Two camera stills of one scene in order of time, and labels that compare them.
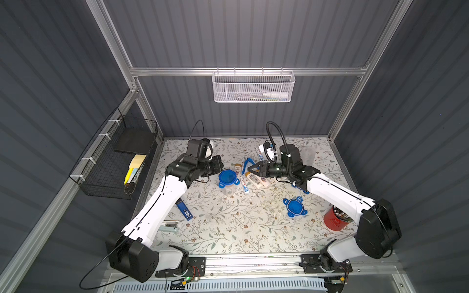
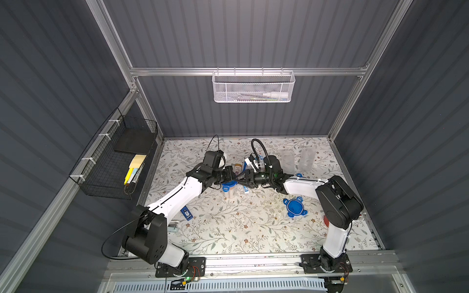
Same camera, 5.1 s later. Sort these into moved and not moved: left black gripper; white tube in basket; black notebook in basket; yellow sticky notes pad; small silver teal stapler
Moved: left black gripper
Not moved: yellow sticky notes pad; small silver teal stapler; black notebook in basket; white tube in basket
